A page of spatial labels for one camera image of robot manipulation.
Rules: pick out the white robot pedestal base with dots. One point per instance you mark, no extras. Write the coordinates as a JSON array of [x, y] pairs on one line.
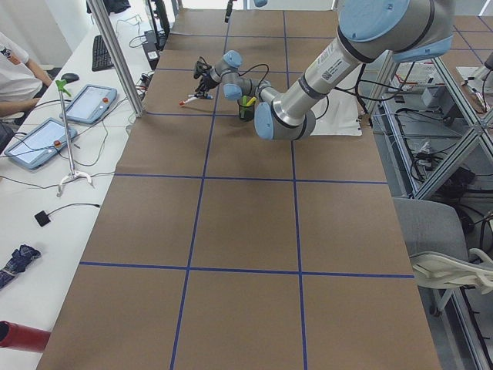
[[337, 116]]

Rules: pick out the near blue teach pendant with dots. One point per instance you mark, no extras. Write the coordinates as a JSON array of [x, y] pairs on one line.
[[39, 146]]

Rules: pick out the seated person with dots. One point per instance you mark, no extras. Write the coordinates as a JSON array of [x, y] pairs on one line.
[[23, 81]]

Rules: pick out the red cylinder bottle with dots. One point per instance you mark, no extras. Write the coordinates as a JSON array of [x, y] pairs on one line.
[[23, 338]]

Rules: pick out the white red-capped marker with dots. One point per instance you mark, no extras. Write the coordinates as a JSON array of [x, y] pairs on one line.
[[189, 100]]

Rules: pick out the small black puck device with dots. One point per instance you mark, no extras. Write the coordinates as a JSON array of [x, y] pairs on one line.
[[42, 218]]

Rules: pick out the black computer mouse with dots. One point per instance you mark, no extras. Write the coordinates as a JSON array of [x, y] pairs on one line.
[[70, 77]]

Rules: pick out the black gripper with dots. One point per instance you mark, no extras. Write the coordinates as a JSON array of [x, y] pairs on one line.
[[206, 81]]

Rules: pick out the yellow marker pen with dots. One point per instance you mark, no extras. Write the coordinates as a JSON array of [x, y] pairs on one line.
[[251, 101]]

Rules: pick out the blue teach pendant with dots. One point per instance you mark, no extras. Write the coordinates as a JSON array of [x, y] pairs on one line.
[[90, 104], [39, 146]]

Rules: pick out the grey office chair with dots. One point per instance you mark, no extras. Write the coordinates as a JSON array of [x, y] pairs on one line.
[[436, 247]]

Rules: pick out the black mesh pen cup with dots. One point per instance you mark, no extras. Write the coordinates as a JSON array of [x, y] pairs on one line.
[[245, 113]]

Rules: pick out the black keyboard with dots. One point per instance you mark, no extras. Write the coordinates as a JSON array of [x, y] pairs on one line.
[[101, 59]]

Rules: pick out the green-handled reacher grabber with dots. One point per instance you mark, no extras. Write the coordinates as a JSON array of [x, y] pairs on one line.
[[74, 174]]

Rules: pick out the aluminium frame post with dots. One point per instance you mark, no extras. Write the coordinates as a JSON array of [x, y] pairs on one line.
[[108, 34]]

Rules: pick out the far blue teach pendant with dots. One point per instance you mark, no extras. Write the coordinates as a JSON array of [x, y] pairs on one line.
[[90, 104]]

